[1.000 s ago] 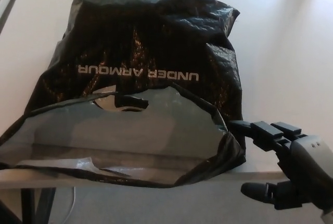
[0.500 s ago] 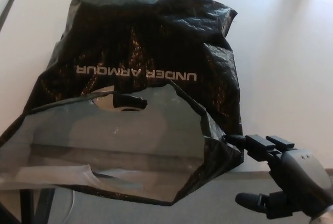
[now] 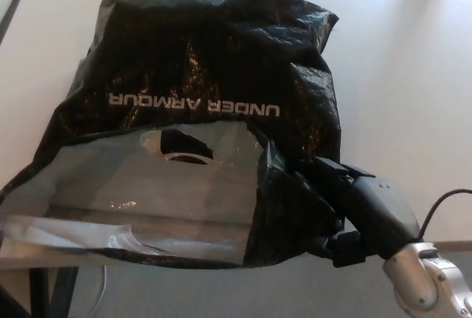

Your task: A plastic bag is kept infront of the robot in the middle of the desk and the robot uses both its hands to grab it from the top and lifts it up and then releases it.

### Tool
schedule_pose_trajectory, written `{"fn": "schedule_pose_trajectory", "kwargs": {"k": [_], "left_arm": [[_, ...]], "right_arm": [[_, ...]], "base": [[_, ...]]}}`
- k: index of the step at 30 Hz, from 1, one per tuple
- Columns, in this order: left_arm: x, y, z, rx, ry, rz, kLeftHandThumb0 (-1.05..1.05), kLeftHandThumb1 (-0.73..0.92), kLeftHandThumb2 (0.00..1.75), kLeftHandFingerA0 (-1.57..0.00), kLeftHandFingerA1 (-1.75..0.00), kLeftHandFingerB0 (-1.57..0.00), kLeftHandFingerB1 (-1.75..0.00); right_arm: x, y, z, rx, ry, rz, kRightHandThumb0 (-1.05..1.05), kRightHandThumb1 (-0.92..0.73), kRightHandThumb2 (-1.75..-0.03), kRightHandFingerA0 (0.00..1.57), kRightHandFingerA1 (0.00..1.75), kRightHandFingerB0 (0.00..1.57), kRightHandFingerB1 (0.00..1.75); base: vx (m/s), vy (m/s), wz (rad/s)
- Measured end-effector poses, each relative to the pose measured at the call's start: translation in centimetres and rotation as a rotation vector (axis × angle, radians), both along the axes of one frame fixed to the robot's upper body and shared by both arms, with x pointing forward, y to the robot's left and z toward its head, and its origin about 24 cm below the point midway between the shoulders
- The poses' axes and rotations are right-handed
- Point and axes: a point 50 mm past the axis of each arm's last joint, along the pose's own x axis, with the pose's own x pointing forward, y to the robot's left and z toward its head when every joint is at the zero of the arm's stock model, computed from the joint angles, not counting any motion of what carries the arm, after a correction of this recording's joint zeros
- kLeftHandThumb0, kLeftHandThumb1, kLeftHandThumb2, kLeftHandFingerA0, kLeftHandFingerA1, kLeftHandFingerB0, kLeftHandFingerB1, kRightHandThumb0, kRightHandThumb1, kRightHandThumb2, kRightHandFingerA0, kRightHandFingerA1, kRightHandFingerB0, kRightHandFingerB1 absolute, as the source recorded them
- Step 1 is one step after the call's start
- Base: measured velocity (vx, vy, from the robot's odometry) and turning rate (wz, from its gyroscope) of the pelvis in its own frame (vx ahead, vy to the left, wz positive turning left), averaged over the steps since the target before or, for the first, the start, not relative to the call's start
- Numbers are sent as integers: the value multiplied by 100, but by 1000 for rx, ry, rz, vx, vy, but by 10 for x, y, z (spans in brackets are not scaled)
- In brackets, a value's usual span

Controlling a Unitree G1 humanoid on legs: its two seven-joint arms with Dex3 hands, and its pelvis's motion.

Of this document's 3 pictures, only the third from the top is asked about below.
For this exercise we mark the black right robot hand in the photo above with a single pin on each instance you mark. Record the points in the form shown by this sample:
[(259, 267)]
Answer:
[(383, 214)]

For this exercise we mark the black Under Armour plastic bag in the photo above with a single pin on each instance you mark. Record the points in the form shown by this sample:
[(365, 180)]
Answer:
[(221, 56)]

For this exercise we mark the black desk leg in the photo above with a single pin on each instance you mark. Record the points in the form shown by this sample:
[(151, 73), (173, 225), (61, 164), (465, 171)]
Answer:
[(38, 296)]

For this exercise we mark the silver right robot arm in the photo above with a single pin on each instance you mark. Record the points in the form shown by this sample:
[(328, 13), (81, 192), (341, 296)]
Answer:
[(416, 281)]

